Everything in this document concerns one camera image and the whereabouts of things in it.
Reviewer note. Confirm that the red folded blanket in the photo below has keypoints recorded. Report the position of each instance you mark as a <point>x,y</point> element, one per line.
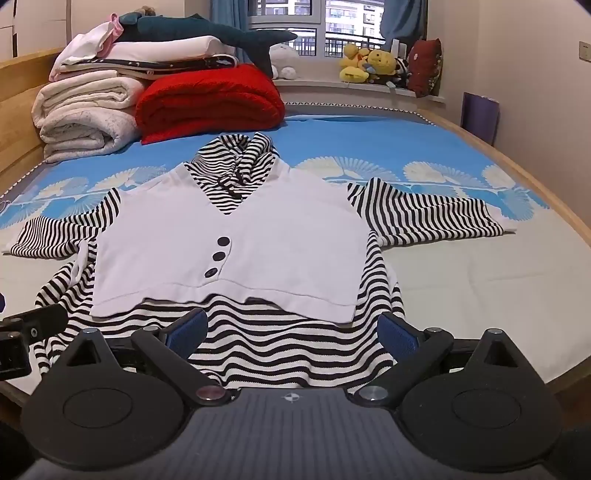
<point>207,101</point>

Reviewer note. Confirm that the cream folded fleece blanket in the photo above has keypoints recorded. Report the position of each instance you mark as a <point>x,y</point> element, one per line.
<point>83,120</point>

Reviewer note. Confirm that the dark red cushion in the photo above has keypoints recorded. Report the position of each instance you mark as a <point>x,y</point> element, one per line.
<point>424,67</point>

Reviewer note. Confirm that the grey bay window seat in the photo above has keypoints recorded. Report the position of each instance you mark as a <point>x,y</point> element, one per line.
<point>332,94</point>

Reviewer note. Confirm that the yellow duck plush toy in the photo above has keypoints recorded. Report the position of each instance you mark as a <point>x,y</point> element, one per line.
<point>352,67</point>

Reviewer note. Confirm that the blue printed bed sheet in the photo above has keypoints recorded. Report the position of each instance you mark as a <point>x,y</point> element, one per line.
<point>378,143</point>

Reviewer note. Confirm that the white pink folded bedding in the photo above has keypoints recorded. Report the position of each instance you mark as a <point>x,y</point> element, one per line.
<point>184,63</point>

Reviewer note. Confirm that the pink and white cloth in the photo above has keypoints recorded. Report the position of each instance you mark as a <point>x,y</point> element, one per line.
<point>87,41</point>

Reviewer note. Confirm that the white plush toy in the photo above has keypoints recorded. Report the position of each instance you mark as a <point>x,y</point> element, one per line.
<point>282,60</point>

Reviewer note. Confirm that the striped plush toy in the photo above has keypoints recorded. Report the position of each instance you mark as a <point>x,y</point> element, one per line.
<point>401,71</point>

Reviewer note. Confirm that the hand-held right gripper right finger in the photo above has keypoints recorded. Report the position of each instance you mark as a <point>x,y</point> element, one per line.
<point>399,336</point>

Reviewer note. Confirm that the blue curtain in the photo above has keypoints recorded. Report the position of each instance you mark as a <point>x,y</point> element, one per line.
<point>406,18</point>
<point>228,16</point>

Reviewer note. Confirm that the yellow bear plush toy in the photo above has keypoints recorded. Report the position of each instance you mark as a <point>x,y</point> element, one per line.
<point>382,62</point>

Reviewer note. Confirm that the striped hooded sweater white vest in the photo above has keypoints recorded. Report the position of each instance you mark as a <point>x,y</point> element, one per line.
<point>277,240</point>

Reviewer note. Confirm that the wall switch plate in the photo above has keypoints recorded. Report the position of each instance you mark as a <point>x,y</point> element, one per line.
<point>585,50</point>

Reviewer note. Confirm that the window with railing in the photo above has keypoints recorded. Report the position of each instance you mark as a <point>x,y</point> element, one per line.
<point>307,18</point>

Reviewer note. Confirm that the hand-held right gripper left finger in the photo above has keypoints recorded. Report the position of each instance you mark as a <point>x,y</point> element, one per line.
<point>189,333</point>

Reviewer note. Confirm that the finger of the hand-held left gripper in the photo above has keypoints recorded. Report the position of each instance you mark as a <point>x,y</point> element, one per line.
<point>44,321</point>

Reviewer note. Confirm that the teal shark plush toy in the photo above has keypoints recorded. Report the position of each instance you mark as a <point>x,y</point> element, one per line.
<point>184,27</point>

